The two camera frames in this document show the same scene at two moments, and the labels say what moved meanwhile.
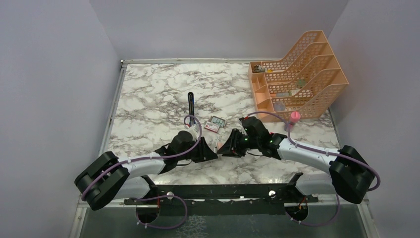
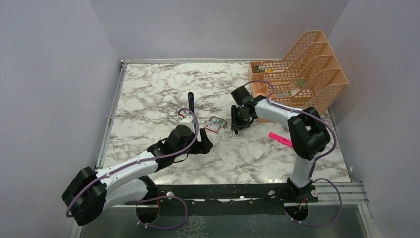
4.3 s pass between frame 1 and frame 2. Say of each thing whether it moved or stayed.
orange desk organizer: stayed
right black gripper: moved
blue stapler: stayed
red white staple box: stayed
